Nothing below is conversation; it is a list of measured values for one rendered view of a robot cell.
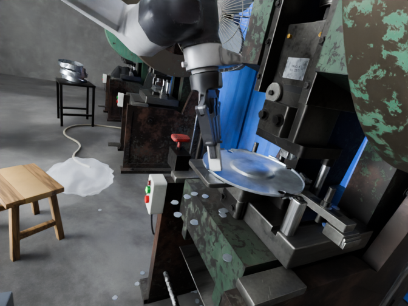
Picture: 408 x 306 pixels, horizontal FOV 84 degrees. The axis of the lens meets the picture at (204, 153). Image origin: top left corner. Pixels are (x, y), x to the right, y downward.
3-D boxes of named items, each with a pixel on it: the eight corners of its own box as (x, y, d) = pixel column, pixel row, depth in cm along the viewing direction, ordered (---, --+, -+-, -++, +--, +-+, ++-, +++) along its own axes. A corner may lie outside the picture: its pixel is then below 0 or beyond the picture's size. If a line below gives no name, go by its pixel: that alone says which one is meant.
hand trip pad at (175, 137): (172, 156, 87) (174, 138, 85) (167, 150, 92) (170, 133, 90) (188, 156, 90) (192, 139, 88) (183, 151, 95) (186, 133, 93)
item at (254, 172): (260, 151, 84) (261, 149, 83) (327, 193, 60) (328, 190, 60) (187, 149, 71) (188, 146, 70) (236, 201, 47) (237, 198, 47)
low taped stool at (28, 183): (-14, 227, 124) (-23, 172, 112) (37, 210, 143) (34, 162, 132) (13, 264, 107) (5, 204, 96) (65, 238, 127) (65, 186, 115)
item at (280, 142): (297, 167, 57) (304, 147, 56) (251, 140, 74) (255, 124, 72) (337, 167, 65) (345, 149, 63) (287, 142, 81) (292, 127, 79)
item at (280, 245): (286, 270, 50) (295, 249, 48) (204, 174, 87) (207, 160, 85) (365, 248, 64) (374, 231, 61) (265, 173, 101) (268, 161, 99)
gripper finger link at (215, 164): (218, 143, 56) (218, 144, 55) (221, 170, 57) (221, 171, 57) (207, 144, 57) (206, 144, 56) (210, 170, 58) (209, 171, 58)
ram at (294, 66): (281, 142, 55) (327, 3, 45) (247, 125, 68) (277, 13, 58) (328, 146, 63) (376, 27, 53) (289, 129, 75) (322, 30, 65)
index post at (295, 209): (286, 237, 51) (301, 201, 48) (278, 228, 54) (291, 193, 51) (295, 235, 53) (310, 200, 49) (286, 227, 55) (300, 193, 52)
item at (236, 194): (198, 229, 56) (209, 182, 52) (180, 198, 68) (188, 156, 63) (274, 219, 67) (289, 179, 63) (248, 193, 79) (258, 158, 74)
